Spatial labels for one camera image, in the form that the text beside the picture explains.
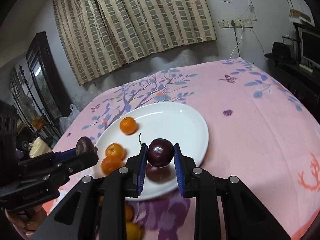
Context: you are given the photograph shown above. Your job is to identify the white oval plate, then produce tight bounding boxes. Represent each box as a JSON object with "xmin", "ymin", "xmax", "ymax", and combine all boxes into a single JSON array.
[{"xmin": 93, "ymin": 101, "xmax": 209, "ymax": 202}]

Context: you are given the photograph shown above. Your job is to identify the white power cable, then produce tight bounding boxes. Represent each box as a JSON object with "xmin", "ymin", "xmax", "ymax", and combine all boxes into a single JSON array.
[{"xmin": 229, "ymin": 24, "xmax": 245, "ymax": 59}]

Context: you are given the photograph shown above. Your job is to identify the plastic bag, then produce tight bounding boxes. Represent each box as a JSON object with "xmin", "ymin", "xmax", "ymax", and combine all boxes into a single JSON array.
[{"xmin": 59, "ymin": 104, "xmax": 80, "ymax": 134}]

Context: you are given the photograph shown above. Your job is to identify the black hat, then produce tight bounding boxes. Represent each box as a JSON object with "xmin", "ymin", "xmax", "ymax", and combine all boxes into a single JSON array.
[{"xmin": 265, "ymin": 42, "xmax": 293, "ymax": 62}]

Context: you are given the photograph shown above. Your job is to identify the cream lid drink cup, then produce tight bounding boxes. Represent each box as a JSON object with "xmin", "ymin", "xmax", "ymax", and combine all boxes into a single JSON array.
[{"xmin": 29, "ymin": 137, "xmax": 52, "ymax": 158}]

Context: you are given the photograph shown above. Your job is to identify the wall power sockets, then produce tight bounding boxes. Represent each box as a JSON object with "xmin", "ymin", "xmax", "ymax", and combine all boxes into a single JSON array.
[{"xmin": 217, "ymin": 17, "xmax": 253, "ymax": 29}]

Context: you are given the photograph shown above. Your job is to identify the computer monitor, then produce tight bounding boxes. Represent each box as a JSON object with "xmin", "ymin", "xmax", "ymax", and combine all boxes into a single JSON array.
[{"xmin": 299, "ymin": 28, "xmax": 320, "ymax": 68}]

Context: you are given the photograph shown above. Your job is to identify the yellow orange tomato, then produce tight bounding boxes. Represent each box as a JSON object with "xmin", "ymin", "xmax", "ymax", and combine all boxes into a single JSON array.
[{"xmin": 126, "ymin": 222, "xmax": 142, "ymax": 240}]

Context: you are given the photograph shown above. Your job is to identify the pink deer tablecloth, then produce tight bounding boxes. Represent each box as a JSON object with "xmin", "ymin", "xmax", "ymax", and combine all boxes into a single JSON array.
[{"xmin": 54, "ymin": 58, "xmax": 319, "ymax": 239}]

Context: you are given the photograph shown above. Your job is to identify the large dark plum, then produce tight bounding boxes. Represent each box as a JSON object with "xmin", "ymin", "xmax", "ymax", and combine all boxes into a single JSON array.
[{"xmin": 147, "ymin": 138, "xmax": 175, "ymax": 168}]

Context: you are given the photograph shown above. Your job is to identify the dark wrinkled passion fruit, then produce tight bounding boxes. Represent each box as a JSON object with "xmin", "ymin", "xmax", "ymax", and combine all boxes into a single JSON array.
[{"xmin": 75, "ymin": 137, "xmax": 97, "ymax": 155}]

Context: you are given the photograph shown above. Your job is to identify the large orange mandarin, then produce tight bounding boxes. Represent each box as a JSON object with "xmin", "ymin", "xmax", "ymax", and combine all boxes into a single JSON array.
[{"xmin": 100, "ymin": 157, "xmax": 124, "ymax": 176}]

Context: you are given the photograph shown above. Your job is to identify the person hand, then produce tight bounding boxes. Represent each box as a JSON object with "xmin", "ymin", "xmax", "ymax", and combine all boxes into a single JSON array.
[{"xmin": 5, "ymin": 205, "xmax": 47, "ymax": 239}]

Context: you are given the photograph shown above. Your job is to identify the striped beige curtain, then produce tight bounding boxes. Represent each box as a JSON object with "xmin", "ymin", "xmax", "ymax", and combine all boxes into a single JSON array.
[{"xmin": 52, "ymin": 0, "xmax": 216, "ymax": 85}]

